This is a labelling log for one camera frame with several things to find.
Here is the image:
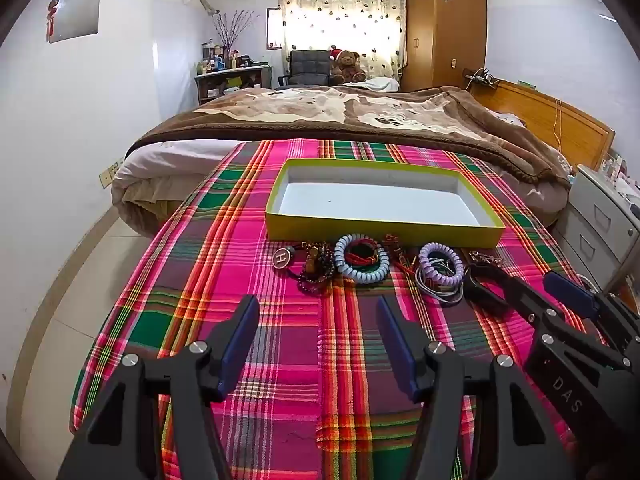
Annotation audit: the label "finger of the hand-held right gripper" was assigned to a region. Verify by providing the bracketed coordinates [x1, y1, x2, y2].
[544, 271, 640, 356]
[495, 270, 591, 346]

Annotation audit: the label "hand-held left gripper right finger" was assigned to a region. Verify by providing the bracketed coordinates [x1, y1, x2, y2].
[376, 295, 576, 480]

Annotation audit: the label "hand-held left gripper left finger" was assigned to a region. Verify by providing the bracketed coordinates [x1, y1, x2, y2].
[55, 295, 261, 480]

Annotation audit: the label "black wristband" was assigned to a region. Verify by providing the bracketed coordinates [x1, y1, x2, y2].
[464, 264, 507, 317]

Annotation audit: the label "purple spiral hair tie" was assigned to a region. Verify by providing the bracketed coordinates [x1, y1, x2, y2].
[418, 242, 465, 283]

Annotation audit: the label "black hair tie with charm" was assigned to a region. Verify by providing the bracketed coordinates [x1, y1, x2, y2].
[272, 244, 308, 276]

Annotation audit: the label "blue spiral hair tie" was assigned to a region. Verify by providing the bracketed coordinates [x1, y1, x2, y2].
[334, 232, 390, 283]

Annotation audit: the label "amber and dark bead bracelet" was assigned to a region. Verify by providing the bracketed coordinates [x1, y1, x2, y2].
[297, 242, 335, 295]

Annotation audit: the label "yellow-green cardboard tray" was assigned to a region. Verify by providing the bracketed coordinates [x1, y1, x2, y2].
[265, 158, 507, 249]

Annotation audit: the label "pink green plaid cloth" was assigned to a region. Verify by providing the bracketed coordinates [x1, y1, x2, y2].
[70, 139, 596, 480]

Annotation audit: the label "grey drawer cabinet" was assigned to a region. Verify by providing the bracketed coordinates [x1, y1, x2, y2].
[550, 164, 640, 291]

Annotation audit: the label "clutter of small packages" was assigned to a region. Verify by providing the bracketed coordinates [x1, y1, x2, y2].
[600, 152, 640, 196]

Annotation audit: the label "wooden headboard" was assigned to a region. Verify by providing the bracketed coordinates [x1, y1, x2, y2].
[467, 77, 616, 171]

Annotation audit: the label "brown printed blanket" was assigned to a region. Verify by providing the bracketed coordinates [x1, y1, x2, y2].
[125, 85, 573, 191]

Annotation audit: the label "power strip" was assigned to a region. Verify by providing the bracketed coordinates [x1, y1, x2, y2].
[465, 67, 498, 86]

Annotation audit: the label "wooden shelf desk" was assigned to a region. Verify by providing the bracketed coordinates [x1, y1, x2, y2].
[194, 64, 275, 106]

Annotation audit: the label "white pillow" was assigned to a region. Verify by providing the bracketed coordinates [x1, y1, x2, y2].
[360, 77, 401, 92]

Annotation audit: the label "black chair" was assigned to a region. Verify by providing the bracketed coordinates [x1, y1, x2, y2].
[277, 50, 333, 88]

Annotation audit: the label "brown teddy bear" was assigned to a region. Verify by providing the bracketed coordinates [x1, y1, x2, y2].
[329, 46, 367, 84]

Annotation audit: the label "group of bottles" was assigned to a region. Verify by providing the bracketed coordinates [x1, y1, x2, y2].
[200, 40, 241, 71]

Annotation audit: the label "wooden wardrobe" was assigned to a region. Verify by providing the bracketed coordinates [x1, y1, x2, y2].
[400, 0, 488, 93]

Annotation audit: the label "vase with dry branches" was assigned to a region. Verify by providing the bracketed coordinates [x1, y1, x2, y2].
[212, 10, 261, 68]

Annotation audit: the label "grey elastic hair ties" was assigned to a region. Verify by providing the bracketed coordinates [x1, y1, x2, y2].
[414, 260, 463, 306]

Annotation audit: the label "red cord bracelet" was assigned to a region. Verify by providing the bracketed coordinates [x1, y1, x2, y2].
[347, 240, 382, 267]

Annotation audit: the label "red and gold bracelet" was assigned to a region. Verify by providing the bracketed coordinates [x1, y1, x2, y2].
[384, 234, 417, 272]

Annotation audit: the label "yellow cable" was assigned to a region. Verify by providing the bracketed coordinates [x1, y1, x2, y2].
[550, 97, 563, 151]

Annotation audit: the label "wall socket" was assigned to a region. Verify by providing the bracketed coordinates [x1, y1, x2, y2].
[99, 160, 123, 190]

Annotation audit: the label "white wall poster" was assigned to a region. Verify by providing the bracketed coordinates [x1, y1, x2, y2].
[47, 0, 101, 43]

